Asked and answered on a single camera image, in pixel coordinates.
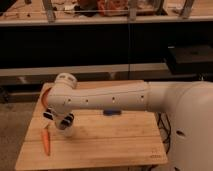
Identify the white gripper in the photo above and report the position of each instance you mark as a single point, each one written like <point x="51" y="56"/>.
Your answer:
<point x="67" y="119"/>

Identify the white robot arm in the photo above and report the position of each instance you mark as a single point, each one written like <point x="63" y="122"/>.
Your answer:
<point x="189" y="104"/>

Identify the white ceramic cup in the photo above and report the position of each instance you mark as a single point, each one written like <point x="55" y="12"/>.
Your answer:
<point x="66" y="129"/>

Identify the blue eraser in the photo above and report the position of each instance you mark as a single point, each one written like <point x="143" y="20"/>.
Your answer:
<point x="111" y="112"/>

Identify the orange carrot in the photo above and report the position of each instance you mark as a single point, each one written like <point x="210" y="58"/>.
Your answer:
<point x="46" y="139"/>

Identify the wooden workbench shelf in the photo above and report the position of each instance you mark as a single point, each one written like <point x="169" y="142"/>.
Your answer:
<point x="83" y="12"/>

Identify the black box right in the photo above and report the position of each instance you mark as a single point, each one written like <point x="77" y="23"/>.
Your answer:
<point x="190" y="59"/>

